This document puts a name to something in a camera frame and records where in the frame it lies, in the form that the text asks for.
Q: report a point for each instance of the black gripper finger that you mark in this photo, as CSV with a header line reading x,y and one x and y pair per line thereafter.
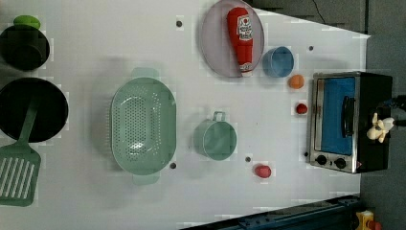
x,y
400,123
397,102

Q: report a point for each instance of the black toaster oven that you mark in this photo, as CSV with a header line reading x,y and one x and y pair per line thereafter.
x,y
342,109

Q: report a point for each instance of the small red toy tomato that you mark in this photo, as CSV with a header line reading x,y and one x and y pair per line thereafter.
x,y
301,108

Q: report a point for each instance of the yellow emergency stop box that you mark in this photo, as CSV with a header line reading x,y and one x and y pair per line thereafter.
x,y
367,222

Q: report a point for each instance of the orange toy fruit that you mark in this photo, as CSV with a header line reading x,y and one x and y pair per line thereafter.
x,y
296,82

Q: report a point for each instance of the blue cup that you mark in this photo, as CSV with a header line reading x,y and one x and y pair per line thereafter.
x,y
278,62

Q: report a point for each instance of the toy strawberry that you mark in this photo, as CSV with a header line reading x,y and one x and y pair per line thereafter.
x,y
262,171

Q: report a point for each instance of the red ketchup bottle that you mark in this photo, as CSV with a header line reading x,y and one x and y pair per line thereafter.
x,y
241,36

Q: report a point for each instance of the green measuring cup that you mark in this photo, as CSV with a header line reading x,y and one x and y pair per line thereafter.
x,y
215,138

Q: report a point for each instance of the pink round plate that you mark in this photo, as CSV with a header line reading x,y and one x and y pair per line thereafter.
x,y
215,43

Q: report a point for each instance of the green perforated colander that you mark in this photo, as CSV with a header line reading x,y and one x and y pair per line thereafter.
x,y
143,126

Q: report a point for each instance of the small black pot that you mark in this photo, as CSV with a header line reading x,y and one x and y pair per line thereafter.
x,y
24,47

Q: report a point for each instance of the green slotted spatula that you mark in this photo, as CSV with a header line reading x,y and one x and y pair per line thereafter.
x,y
20,166

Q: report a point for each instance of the green lime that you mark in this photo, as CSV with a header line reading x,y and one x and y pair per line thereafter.
x,y
27,20

